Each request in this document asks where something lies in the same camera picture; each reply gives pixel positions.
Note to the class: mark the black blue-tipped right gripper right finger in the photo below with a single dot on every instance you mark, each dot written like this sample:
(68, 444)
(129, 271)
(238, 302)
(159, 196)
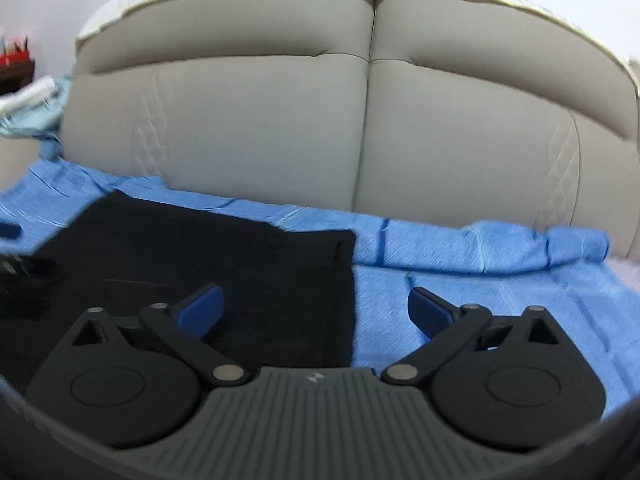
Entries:
(512, 383)

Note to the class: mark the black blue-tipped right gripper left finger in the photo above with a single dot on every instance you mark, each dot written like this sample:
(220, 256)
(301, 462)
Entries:
(127, 381)

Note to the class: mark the black pants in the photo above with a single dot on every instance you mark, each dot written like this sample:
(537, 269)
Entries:
(289, 297)

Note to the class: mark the blue checked bed sheet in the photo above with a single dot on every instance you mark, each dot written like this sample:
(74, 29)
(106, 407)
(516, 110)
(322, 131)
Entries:
(502, 266)

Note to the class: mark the lavender blanket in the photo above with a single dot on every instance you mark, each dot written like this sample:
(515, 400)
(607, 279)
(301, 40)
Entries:
(627, 271)

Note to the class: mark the light blue folded cloth pile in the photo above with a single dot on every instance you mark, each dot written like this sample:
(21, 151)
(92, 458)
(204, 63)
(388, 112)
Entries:
(36, 110)

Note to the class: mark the beige padded leather headboard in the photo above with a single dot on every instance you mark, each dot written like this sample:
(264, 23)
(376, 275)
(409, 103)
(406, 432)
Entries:
(439, 111)

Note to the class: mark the brown wooden side shelf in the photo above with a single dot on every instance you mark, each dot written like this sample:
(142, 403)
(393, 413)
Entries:
(17, 67)

